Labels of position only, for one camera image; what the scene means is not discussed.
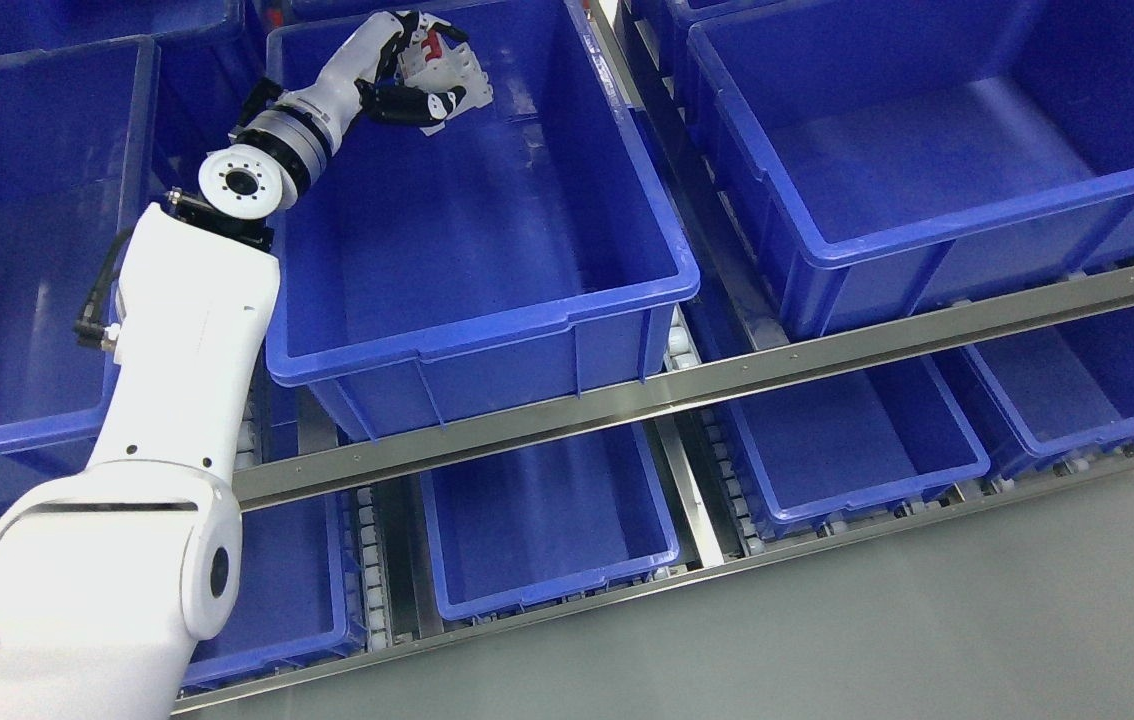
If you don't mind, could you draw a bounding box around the blue bin centre upper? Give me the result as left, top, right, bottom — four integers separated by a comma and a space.
264, 1, 700, 441

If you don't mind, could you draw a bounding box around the blue bin left upper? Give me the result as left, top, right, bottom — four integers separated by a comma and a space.
0, 36, 160, 515

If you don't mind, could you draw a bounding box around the blue bin far right lower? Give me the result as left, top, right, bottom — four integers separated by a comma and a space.
932, 307, 1134, 480

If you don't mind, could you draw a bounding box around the blue bin left lower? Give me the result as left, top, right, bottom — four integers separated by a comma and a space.
181, 492, 369, 694

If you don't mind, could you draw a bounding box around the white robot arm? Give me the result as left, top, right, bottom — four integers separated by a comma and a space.
0, 10, 491, 719

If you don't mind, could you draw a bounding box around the grey circuit breaker red switch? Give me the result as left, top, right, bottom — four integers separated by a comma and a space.
397, 41, 493, 119

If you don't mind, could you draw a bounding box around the steel shelf rail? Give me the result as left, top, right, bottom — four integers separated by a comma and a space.
234, 265, 1134, 511

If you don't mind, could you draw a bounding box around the blue bin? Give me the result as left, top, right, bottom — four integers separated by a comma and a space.
181, 492, 369, 694
0, 36, 160, 515
264, 1, 700, 441
714, 356, 992, 541
932, 307, 1134, 480
420, 423, 682, 622
686, 1, 1134, 341

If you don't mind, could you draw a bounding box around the blue bin centre lower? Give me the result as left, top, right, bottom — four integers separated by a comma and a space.
420, 423, 682, 622

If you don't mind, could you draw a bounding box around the blue bin right upper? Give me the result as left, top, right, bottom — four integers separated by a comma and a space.
686, 1, 1134, 341

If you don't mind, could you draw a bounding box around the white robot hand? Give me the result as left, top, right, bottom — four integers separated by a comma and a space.
302, 10, 468, 129

